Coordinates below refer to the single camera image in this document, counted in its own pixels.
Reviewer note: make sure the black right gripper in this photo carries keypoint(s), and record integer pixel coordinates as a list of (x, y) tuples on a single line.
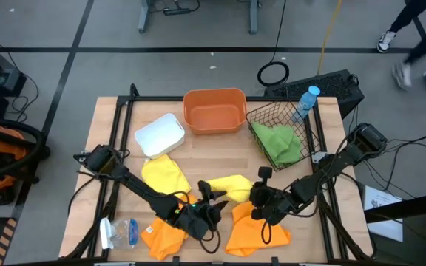
[(272, 205)]

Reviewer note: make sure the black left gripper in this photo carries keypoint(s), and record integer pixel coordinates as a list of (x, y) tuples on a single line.
[(198, 221)]

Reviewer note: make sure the yellow microfiber towel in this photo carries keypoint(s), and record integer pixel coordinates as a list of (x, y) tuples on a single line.
[(235, 186), (165, 173)]

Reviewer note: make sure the orange microfiber towel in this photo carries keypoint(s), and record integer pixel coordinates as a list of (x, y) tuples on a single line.
[(246, 236), (161, 240)]

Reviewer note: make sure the green microfiber towel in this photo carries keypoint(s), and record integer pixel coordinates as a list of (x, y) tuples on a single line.
[(263, 133), (287, 151)]

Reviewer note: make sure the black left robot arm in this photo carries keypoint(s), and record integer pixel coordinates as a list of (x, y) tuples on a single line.
[(139, 184)]

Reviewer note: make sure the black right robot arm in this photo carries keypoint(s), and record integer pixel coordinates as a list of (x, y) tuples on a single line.
[(346, 155)]

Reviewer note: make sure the orange plastic basket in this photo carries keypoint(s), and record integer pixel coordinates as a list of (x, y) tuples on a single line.
[(214, 114)]

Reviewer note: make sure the white plastic basket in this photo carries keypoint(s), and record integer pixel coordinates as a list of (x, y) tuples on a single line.
[(159, 134)]

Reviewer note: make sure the clear plastic bottle white cap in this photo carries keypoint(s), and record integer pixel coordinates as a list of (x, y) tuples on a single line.
[(124, 232)]

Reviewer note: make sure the blue-capped water bottle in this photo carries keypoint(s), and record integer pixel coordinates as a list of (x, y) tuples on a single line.
[(305, 103)]

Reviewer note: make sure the white paper sheet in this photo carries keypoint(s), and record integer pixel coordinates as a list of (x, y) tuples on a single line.
[(379, 210)]

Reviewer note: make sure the dark desk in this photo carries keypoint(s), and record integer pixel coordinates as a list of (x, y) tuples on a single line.
[(420, 240)]

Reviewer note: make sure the black power strip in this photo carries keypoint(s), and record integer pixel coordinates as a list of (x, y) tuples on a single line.
[(178, 11)]

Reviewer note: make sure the person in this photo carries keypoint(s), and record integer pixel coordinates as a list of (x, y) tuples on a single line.
[(409, 11)]

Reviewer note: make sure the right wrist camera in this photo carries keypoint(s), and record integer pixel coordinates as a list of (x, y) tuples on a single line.
[(265, 173)]

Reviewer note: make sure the grey desk frame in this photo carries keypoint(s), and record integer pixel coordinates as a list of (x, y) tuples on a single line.
[(143, 18)]

